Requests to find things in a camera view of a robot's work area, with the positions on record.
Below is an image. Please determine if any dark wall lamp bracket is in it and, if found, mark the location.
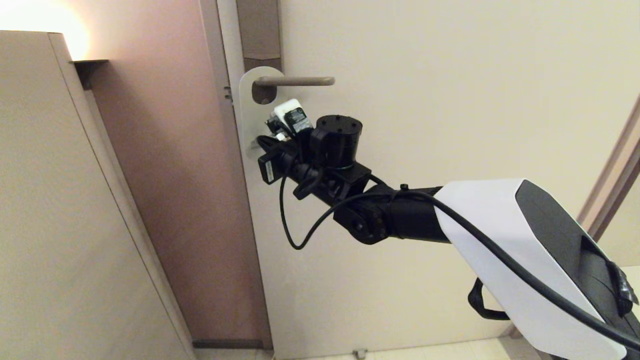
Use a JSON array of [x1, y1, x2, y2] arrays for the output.
[[71, 59, 109, 92]]

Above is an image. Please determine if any brown door lock plate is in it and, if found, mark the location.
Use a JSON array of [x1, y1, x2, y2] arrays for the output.
[[235, 0, 284, 105]]

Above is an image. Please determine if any black right camera bracket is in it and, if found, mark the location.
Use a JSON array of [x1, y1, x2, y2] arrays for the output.
[[280, 129, 313, 163]]

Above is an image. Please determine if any beige closet shelf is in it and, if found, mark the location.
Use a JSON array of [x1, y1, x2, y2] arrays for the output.
[[622, 265, 640, 306]]

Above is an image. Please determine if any white and blue door hanger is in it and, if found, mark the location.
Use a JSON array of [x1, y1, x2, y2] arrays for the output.
[[239, 66, 287, 159]]

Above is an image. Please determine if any beige metal door handle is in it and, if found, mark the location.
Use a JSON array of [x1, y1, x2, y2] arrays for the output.
[[253, 76, 336, 87]]

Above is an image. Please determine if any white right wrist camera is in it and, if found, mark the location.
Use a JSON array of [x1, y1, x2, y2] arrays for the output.
[[272, 98, 314, 141]]

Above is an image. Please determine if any dark baseboard strip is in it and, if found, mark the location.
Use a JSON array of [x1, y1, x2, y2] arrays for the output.
[[192, 340, 274, 350]]

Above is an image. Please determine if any thick black cable loop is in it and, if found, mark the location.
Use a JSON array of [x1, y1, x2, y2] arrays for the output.
[[467, 277, 511, 321]]

